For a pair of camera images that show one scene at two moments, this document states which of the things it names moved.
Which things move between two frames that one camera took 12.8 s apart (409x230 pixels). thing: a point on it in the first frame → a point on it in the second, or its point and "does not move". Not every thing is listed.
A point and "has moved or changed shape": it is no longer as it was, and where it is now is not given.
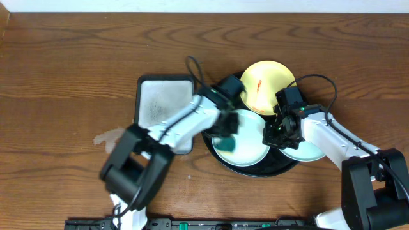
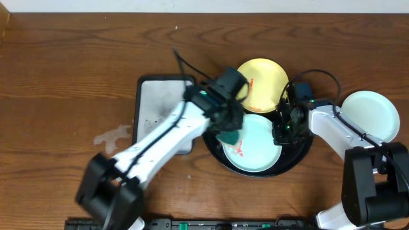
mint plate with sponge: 250,150 has moved or changed shape
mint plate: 306,152 → 372,114
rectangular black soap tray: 159,98 does not move
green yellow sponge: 224,145 has moved or changed shape
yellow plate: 262,80 does not move
